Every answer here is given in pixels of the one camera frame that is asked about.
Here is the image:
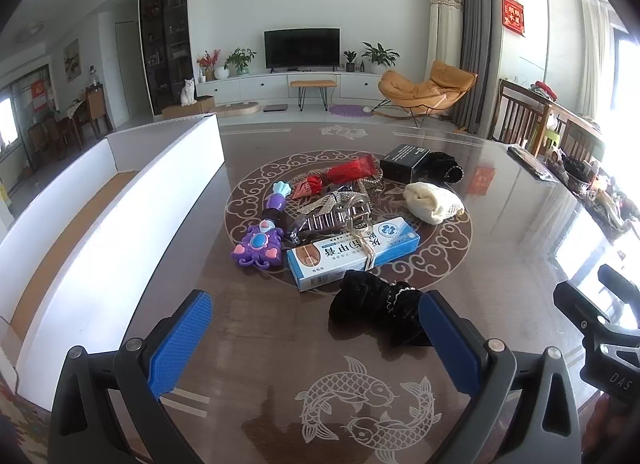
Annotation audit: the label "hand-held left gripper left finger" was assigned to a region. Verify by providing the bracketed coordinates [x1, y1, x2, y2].
[47, 289, 214, 464]

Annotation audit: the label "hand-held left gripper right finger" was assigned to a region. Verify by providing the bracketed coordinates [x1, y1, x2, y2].
[418, 290, 583, 464]

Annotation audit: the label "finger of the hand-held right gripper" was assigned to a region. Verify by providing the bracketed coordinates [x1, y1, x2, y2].
[553, 280, 613, 340]
[597, 264, 640, 327]

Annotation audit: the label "black velvet scrunchie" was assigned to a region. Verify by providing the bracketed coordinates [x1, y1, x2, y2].
[415, 151, 465, 184]
[328, 270, 433, 349]

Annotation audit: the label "blue and white medicine box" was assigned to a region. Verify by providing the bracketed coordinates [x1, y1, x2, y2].
[286, 220, 422, 292]

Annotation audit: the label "purple toy wand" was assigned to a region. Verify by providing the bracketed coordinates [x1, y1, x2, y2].
[230, 180, 292, 272]

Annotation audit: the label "white cardboard box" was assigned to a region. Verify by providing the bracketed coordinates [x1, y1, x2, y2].
[0, 113, 226, 397]

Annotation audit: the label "cream knitted pouch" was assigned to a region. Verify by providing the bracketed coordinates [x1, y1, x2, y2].
[403, 182, 467, 225]

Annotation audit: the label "clear safety glasses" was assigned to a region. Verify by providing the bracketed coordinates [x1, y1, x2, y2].
[287, 183, 373, 246]

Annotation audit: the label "gold hair claw clip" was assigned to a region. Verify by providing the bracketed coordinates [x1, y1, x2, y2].
[297, 197, 371, 237]

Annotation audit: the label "black box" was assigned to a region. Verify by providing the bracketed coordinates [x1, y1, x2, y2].
[379, 143, 431, 184]

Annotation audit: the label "red snack packet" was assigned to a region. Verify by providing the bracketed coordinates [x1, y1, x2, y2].
[292, 154, 376, 200]

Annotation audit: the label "brown patterned glass desktop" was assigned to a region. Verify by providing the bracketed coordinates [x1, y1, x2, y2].
[15, 117, 640, 464]

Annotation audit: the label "pile of clutter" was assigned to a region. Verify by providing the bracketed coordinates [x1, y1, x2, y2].
[545, 149, 640, 240]

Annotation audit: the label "wooden slatted chair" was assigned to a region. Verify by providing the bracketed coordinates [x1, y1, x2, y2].
[492, 78, 551, 155]
[557, 117, 608, 165]

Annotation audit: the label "black flat item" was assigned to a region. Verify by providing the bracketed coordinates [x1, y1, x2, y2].
[506, 145, 557, 181]

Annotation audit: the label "patterned cloth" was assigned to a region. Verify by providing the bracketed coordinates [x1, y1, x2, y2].
[0, 374, 51, 464]

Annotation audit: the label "white sheer curtain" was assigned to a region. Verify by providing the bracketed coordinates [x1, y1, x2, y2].
[580, 0, 613, 120]

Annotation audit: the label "brown cardboard box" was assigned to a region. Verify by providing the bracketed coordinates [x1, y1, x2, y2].
[161, 96, 217, 120]

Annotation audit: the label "beige cat scratcher board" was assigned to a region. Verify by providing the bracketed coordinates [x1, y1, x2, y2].
[209, 101, 261, 117]

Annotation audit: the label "tan backed dining chair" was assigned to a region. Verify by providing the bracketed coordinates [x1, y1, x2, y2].
[84, 84, 113, 137]

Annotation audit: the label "purple round rug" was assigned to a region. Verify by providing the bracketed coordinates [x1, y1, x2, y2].
[328, 103, 374, 117]

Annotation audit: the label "white television cabinet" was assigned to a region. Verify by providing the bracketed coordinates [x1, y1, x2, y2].
[195, 69, 396, 106]

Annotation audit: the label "orange rocking lounge chair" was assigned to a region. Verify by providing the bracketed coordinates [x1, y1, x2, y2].
[371, 60, 478, 127]

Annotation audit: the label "red flowers in vase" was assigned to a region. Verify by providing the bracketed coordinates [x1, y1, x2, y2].
[196, 49, 222, 81]

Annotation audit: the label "red door poster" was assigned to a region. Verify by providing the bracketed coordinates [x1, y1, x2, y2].
[31, 80, 51, 110]

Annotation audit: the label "green plant in teal vase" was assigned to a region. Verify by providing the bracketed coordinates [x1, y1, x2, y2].
[223, 47, 257, 78]

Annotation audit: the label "wooden bench stool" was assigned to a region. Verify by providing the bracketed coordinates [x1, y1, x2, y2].
[290, 79, 337, 109]

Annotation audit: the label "large green potted plant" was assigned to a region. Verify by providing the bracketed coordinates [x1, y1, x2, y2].
[361, 42, 400, 74]

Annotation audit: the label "dark glass display cabinet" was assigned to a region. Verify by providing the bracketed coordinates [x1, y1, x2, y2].
[138, 0, 197, 117]

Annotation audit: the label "grey curtain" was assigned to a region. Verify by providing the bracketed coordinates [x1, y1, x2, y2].
[446, 0, 493, 135]

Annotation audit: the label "cloth covered floor air conditioner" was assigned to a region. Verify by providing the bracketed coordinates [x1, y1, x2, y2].
[428, 0, 466, 80]

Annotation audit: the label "black flat television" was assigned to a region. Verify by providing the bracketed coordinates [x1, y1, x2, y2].
[264, 28, 341, 69]

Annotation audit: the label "red wall hanging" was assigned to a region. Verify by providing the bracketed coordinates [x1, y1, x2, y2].
[501, 0, 527, 36]

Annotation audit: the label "framed wall picture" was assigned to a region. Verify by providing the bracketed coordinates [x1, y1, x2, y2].
[63, 39, 81, 82]

